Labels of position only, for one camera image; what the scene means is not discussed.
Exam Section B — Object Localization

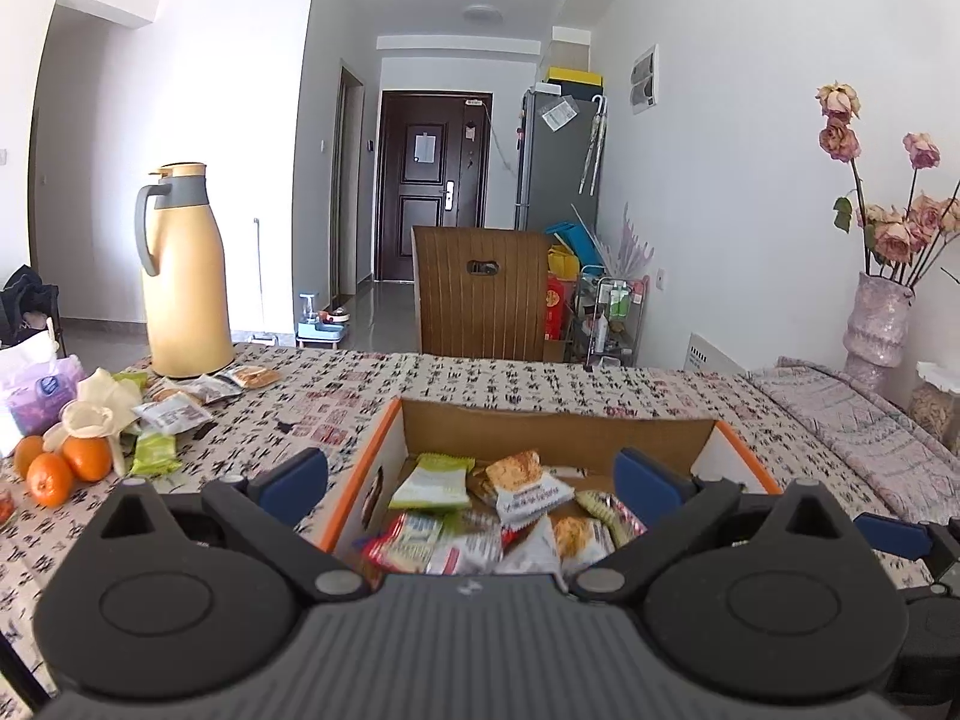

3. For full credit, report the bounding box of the cracker snack packet white orange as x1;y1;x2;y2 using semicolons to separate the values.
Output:
485;450;574;530

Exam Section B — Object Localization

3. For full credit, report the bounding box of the calligraphy print tablecloth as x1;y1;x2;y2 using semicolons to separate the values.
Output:
0;341;960;691

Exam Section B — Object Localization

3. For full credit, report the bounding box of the orange cracker packet flat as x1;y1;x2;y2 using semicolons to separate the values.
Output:
218;364;281;390

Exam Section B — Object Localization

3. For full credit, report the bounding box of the green snack packet on table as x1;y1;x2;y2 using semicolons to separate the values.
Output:
128;433;182;478

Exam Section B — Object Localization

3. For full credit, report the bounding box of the clear jar with grains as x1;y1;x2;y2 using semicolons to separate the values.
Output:
910;362;960;455

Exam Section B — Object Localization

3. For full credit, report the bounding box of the red cardboard snack box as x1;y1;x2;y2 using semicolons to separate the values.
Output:
313;398;781;567

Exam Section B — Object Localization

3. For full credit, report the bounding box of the red white snack packet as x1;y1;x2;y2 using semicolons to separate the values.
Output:
361;511;505;575

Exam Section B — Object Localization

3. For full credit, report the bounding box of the green white snack packet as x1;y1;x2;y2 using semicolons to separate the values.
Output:
389;454;475;511

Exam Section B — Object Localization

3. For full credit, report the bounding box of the orange mandarin rear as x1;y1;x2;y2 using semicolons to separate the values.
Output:
60;436;112;483

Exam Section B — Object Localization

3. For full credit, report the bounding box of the orange mandarin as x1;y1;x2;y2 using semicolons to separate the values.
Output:
26;454;75;509
60;436;112;483

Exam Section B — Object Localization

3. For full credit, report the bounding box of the white silk flower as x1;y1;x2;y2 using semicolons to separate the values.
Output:
43;367;143;478

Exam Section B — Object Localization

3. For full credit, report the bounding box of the pink ribbed flower vase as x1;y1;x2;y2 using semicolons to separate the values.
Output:
843;273;914;392

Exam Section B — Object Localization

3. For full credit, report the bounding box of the orange mandarin front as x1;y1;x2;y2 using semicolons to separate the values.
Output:
26;454;75;509

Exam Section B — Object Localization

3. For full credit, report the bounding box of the purple tissue pack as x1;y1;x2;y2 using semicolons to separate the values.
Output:
2;355;85;436

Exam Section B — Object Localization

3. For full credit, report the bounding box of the dried pink rose bouquet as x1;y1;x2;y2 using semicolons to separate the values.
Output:
814;82;958;291

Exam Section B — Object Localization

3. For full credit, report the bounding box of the dark brown entrance door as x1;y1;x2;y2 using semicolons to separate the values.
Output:
374;91;493;281

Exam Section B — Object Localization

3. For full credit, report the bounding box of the grey refrigerator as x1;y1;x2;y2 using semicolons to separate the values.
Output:
514;91;601;232

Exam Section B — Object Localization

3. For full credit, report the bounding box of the yellow box on fridge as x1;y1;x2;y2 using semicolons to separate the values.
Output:
544;67;604;88

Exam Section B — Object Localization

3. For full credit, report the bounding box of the wire storage trolley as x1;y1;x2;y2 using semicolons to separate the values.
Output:
565;268;649;369

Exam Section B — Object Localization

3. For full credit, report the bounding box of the cream thermos jug grey handle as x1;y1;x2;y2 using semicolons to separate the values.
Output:
135;161;235;379

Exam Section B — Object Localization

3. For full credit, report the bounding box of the white wall electrical panel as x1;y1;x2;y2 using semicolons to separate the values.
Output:
630;44;659;115

